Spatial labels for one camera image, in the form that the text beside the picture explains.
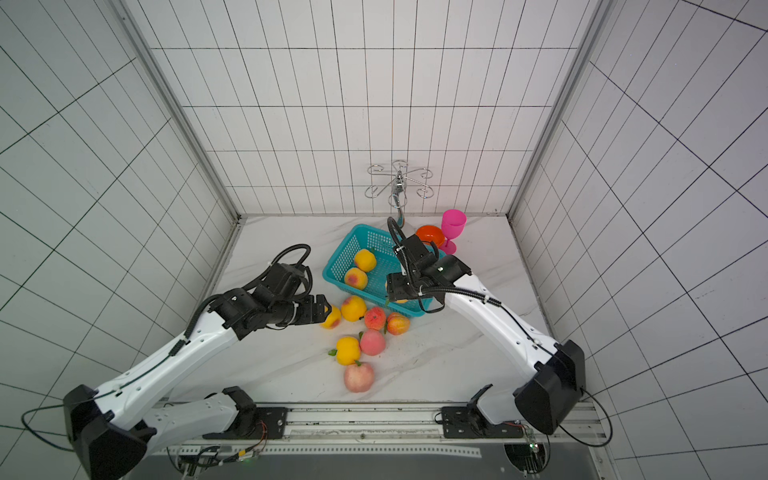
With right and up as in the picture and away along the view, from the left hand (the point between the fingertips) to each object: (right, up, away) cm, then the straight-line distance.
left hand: (312, 317), depth 76 cm
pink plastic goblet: (+42, +25, +21) cm, 53 cm away
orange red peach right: (+23, -4, +8) cm, 24 cm away
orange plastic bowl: (+36, +23, +34) cm, 54 cm away
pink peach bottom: (+12, -15, -1) cm, 20 cm away
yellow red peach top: (+9, 0, +12) cm, 15 cm away
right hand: (+23, +9, +3) cm, 25 cm away
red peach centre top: (+16, -3, +9) cm, 19 cm away
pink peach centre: (+15, -9, +6) cm, 18 cm away
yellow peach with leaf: (+12, +13, +24) cm, 30 cm away
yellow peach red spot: (+9, +8, +19) cm, 23 cm away
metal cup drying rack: (+23, +38, +14) cm, 47 cm away
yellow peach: (+23, +4, -1) cm, 24 cm away
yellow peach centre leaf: (+9, -10, +4) cm, 14 cm away
